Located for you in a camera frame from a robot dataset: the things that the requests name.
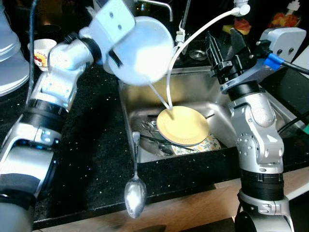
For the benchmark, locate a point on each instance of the white faucet diverter valve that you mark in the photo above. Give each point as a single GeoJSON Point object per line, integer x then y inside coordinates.
{"type": "Point", "coordinates": [241, 9]}

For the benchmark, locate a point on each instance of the white printed cup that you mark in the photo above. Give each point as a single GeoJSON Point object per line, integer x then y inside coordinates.
{"type": "Point", "coordinates": [42, 53]}

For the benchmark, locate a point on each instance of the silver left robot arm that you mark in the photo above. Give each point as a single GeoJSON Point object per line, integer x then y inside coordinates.
{"type": "Point", "coordinates": [53, 77]}

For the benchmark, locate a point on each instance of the light grey right wrist camera mount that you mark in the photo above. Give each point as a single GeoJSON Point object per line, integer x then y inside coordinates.
{"type": "Point", "coordinates": [287, 41]}

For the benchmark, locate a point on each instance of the thin black stick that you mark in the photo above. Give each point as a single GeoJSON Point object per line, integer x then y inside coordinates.
{"type": "Point", "coordinates": [164, 141]}

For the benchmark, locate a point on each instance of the white box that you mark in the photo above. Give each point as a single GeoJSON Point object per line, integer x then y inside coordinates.
{"type": "Point", "coordinates": [301, 55]}

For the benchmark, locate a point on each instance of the chrome sink faucet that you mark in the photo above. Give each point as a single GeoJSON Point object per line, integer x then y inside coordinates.
{"type": "Point", "coordinates": [183, 17]}

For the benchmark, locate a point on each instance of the light grey left wrist camera mount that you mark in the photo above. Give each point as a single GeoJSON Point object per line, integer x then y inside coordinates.
{"type": "Point", "coordinates": [113, 19]}

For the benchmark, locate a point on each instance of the white plastic tiered container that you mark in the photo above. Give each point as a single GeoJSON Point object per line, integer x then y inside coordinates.
{"type": "Point", "coordinates": [12, 63]}

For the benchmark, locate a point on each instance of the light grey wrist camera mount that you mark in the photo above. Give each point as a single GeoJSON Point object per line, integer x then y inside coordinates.
{"type": "Point", "coordinates": [287, 41]}
{"type": "Point", "coordinates": [113, 19]}

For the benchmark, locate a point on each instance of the stainless steel sink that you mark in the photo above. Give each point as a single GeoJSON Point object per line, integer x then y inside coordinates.
{"type": "Point", "coordinates": [140, 101]}

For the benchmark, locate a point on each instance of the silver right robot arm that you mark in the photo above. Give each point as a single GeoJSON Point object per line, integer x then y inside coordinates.
{"type": "Point", "coordinates": [260, 140]}

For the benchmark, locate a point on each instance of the chrome filter tap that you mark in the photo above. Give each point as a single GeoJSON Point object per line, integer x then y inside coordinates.
{"type": "Point", "coordinates": [157, 4]}

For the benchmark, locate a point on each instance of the yellow sponge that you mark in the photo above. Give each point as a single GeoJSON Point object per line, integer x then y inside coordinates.
{"type": "Point", "coordinates": [229, 29]}

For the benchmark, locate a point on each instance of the floral print plate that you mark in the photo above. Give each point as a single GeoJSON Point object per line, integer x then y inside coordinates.
{"type": "Point", "coordinates": [210, 145]}

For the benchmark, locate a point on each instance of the round chrome counter fitting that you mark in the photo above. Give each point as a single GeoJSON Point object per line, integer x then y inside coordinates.
{"type": "Point", "coordinates": [198, 54]}

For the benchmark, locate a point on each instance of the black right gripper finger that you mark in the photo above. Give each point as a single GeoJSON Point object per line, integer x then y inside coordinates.
{"type": "Point", "coordinates": [213, 50]}
{"type": "Point", "coordinates": [240, 43]}

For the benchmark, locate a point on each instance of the white bowl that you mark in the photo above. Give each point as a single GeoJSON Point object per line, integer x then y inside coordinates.
{"type": "Point", "coordinates": [145, 53]}

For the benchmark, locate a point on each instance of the white tie strip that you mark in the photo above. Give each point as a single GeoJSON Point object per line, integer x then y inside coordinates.
{"type": "Point", "coordinates": [180, 36]}

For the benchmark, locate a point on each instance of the orange peach soap bottle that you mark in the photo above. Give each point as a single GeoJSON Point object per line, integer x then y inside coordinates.
{"type": "Point", "coordinates": [285, 19]}

